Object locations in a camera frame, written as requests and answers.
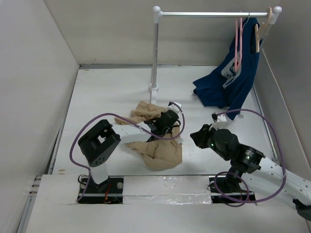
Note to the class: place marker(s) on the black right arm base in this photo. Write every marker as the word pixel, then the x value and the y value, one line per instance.
pixel 229 185

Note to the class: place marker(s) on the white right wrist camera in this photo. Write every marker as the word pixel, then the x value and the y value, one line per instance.
pixel 219 121

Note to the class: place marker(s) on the silver foil tape strip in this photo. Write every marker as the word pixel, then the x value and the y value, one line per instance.
pixel 173 190

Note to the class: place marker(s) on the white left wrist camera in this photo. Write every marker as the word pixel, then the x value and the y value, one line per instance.
pixel 174 106

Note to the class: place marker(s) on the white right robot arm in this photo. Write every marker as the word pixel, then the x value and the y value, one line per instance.
pixel 246 159

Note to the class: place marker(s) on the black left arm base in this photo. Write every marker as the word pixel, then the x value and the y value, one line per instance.
pixel 111 192

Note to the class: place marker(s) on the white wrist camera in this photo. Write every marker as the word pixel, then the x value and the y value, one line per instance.
pixel 219 121
pixel 174 106

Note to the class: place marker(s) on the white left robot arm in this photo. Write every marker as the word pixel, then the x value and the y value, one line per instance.
pixel 98 143

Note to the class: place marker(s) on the beige t shirt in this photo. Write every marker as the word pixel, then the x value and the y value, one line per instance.
pixel 159 154

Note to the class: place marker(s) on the pink wire hanger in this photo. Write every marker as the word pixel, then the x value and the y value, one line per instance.
pixel 238 43

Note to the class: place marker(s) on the white clothes rack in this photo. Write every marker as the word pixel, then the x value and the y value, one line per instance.
pixel 158 14

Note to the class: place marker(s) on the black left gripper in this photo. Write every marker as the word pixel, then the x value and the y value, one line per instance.
pixel 169 131

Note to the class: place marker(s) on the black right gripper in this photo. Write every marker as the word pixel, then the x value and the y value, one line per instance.
pixel 199 137

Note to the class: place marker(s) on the blue printed t shirt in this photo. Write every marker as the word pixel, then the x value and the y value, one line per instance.
pixel 224 86

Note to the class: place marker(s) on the wooden hanger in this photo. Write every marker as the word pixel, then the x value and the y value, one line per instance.
pixel 261 30

